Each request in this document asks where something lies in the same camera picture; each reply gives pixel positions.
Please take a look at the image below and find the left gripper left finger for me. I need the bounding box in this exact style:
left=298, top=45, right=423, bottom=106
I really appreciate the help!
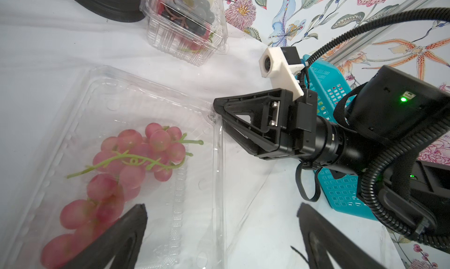
left=63, top=204, right=147, bottom=269

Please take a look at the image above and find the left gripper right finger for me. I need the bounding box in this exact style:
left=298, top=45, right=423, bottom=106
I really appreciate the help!
left=296, top=203, right=383, bottom=269

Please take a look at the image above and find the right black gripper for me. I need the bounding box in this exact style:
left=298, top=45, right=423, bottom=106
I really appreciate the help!
left=213, top=88, right=355, bottom=163

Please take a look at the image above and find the clear clamshell container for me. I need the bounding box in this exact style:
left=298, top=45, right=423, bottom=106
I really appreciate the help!
left=140, top=0, right=228, bottom=66
left=1, top=67, right=226, bottom=269

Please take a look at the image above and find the teal plastic mesh basket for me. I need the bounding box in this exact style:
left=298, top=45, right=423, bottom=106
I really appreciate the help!
left=308, top=59, right=376, bottom=221

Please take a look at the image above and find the clear clamshell container front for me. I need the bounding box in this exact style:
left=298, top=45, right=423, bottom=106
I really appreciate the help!
left=140, top=0, right=228, bottom=66

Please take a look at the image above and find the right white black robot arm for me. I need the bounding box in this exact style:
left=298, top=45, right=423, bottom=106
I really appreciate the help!
left=213, top=8, right=450, bottom=250

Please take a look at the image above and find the blue microphone on black stand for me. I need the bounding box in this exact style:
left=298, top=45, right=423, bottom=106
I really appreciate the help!
left=75, top=0, right=145, bottom=23

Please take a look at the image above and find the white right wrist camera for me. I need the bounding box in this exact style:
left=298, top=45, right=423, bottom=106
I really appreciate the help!
left=259, top=47, right=305, bottom=101

